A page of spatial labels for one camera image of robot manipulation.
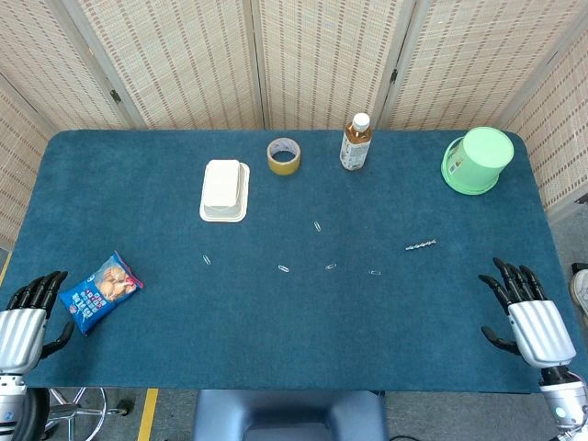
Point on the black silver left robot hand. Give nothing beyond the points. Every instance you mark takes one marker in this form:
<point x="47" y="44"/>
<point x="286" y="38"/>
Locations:
<point x="23" y="337"/>

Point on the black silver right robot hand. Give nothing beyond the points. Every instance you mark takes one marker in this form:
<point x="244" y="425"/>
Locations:
<point x="539" y="331"/>

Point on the silver metal screw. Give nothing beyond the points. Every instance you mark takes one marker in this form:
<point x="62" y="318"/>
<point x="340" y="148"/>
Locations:
<point x="421" y="245"/>

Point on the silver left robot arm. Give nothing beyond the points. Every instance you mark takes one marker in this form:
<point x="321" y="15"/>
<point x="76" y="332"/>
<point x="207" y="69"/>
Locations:
<point x="9" y="404"/>

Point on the white shoe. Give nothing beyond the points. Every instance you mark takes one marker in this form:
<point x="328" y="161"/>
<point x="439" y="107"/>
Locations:
<point x="581" y="289"/>

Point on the blue cookie snack bag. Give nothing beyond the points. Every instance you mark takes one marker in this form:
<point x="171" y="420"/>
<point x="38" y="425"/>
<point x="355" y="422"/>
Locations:
<point x="98" y="294"/>

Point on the chrome stool base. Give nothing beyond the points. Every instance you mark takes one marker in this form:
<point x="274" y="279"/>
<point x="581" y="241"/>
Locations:
<point x="78" y="409"/>

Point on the green upturned plastic bucket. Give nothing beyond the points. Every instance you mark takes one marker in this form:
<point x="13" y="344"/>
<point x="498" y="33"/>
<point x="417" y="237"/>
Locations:
<point x="478" y="158"/>

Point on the white lidded food container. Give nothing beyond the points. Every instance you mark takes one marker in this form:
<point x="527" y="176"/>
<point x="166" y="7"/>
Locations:
<point x="222" y="188"/>

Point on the blue felt table cloth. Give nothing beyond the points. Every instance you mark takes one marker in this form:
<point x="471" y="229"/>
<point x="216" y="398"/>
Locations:
<point x="275" y="331"/>

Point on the black screen hinge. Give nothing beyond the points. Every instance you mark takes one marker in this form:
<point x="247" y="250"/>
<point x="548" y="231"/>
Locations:
<point x="115" y="96"/>
<point x="393" y="75"/>

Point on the tea bottle white cap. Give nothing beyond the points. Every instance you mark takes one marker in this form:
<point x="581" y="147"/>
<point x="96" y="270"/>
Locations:
<point x="354" y="149"/>

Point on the blue grey robot torso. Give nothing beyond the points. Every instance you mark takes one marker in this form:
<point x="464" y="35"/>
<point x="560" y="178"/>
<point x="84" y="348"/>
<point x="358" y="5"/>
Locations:
<point x="285" y="413"/>

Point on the yellow packing tape roll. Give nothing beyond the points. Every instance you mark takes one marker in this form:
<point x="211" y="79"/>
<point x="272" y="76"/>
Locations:
<point x="284" y="166"/>

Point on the woven folding screen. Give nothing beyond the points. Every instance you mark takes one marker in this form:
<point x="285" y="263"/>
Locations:
<point x="184" y="69"/>

